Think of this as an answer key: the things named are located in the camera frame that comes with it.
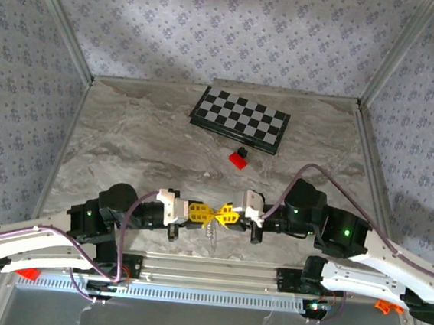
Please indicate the small black block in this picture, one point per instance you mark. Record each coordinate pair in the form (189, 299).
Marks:
(242, 152)

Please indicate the aluminium side rail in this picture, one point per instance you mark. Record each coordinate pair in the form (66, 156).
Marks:
(65, 136)
(371, 146)

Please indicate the grey metal sheet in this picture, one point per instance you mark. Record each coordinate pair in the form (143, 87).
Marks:
(186, 324)

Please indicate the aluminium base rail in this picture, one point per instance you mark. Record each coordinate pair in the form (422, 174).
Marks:
(210, 273)

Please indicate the aluminium corner post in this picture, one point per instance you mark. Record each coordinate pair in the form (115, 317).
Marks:
(69, 29)
(398, 53)

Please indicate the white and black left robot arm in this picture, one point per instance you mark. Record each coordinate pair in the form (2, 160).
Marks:
(39, 253)

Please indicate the orange plastic clip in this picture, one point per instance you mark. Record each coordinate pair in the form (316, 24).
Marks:
(384, 306)

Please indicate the small circuit board with LEDs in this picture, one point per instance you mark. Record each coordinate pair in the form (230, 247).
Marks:
(315, 306)

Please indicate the red plastic clip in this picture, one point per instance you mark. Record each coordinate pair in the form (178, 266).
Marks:
(28, 274)

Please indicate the aluminium back rail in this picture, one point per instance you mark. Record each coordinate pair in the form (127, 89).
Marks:
(285, 92)

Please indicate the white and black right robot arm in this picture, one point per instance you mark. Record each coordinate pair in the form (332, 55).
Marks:
(363, 280)

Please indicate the black and grey folded chessboard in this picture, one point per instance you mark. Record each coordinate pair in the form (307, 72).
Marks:
(241, 115)

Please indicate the red toy brick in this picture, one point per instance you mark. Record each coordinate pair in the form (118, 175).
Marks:
(237, 161)

